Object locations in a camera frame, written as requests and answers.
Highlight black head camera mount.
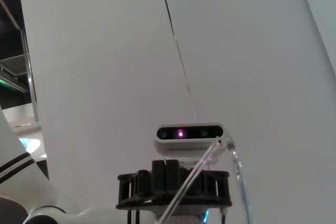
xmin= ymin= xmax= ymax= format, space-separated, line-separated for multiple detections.
xmin=115 ymin=158 xmax=234 ymax=211

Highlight silver metal post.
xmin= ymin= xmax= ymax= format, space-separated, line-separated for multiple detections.
xmin=20 ymin=28 xmax=40 ymax=126

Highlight grey ceiling grating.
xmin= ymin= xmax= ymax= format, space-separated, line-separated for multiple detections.
xmin=0 ymin=55 xmax=29 ymax=94

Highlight white head depth camera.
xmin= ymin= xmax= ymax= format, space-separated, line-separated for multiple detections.
xmin=153 ymin=122 xmax=227 ymax=166

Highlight clear white glasses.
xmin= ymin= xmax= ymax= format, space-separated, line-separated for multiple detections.
xmin=156 ymin=133 xmax=255 ymax=224

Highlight white round table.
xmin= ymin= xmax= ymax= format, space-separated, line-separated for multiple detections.
xmin=18 ymin=136 xmax=42 ymax=154

